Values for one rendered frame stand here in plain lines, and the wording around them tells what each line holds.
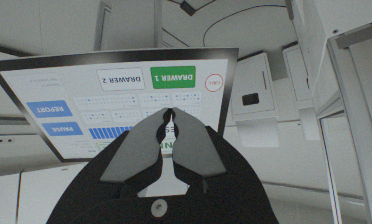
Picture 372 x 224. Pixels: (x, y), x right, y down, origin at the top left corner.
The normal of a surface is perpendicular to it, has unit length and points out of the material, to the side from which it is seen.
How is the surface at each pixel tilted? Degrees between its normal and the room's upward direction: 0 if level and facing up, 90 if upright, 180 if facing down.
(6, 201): 90
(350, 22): 90
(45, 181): 90
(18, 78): 50
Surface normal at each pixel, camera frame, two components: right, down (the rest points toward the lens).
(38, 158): 0.76, -0.15
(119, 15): 0.04, -0.17
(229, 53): 0.07, 0.51
